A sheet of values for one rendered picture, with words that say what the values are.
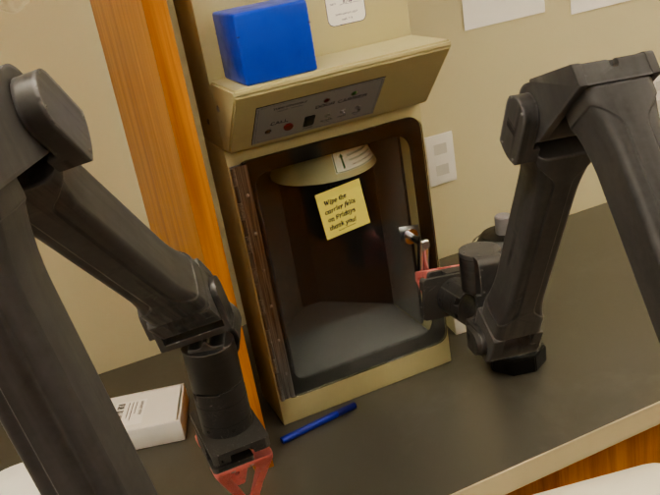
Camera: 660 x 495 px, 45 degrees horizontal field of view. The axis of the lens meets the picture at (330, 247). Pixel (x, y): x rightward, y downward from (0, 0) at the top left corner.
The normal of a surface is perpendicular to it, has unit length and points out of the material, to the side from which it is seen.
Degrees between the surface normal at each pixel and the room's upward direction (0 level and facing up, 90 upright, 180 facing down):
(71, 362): 80
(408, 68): 135
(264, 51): 90
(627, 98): 51
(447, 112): 90
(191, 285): 74
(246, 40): 90
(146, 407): 0
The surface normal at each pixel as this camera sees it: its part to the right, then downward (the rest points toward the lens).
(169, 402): -0.16, -0.91
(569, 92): -0.97, 0.20
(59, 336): 0.95, -0.30
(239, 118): 0.39, 0.85
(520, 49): 0.40, 0.29
